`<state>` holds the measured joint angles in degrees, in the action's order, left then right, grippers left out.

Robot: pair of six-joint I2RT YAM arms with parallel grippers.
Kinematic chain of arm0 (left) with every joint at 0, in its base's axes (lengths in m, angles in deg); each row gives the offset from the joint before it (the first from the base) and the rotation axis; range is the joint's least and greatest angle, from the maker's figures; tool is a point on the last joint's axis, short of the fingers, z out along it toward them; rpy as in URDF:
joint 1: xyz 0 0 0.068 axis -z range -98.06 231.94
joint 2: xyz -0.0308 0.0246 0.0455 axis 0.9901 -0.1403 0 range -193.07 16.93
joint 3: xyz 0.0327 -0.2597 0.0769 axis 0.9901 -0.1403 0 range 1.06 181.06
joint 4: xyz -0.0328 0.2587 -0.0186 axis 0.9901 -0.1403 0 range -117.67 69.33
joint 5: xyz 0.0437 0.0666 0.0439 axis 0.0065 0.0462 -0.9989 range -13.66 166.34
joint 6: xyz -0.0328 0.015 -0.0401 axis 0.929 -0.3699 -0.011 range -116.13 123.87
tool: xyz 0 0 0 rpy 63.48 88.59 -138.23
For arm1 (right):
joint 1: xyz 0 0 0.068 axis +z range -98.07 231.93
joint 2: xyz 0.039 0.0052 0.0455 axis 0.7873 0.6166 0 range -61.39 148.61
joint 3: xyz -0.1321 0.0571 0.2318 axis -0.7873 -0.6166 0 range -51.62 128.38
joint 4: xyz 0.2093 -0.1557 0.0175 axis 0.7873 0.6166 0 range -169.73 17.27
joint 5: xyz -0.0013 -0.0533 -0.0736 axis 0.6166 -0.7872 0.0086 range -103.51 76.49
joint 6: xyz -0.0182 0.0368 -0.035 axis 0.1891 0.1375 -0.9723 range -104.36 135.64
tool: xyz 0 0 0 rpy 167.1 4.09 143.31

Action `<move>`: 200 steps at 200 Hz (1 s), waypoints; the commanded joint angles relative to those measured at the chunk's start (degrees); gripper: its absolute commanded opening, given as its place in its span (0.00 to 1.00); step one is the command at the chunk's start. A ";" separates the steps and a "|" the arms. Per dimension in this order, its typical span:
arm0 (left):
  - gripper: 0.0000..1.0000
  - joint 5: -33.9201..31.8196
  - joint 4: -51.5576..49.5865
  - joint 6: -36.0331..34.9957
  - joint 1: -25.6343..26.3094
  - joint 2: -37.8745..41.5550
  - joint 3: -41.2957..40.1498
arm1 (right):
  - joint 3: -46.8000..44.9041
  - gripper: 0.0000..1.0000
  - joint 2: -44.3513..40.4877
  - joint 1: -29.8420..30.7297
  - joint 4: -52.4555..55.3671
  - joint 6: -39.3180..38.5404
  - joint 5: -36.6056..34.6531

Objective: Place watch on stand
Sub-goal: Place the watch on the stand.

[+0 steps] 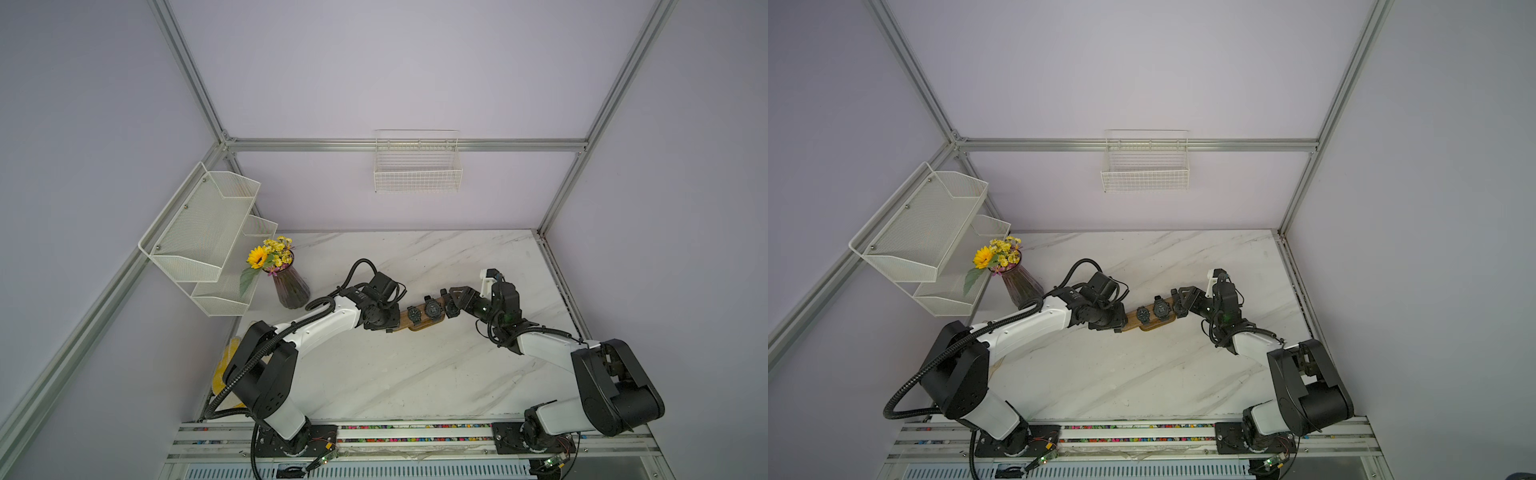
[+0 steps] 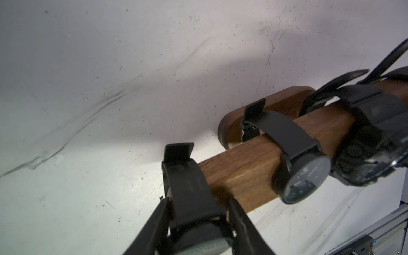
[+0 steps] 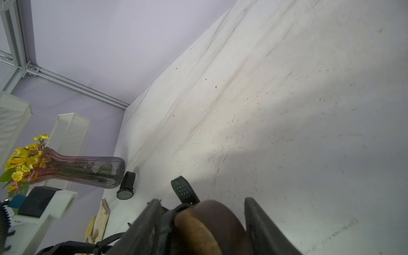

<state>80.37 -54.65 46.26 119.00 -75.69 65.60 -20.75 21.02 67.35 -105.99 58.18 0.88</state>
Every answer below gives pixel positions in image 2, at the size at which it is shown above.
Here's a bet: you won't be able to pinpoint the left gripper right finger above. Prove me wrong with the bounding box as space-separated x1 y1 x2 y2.
228 197 275 255

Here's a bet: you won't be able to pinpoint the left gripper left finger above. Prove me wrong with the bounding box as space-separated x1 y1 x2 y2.
124 198 170 255

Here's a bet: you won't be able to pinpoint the black watch dark dial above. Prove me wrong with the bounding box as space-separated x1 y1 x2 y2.
162 142 233 255

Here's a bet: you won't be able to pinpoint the wooden watch stand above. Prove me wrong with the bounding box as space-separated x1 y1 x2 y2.
197 78 408 214

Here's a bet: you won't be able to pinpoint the black watch white markings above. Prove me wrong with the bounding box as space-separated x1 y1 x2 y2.
241 99 332 205

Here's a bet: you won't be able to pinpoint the black rugged strap watch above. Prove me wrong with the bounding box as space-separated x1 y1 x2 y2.
297 68 408 187

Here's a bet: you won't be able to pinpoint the chunky black digital watch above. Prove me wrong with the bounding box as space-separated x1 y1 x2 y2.
358 39 408 85

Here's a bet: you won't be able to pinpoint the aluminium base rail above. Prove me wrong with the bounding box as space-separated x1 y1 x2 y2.
328 203 408 255

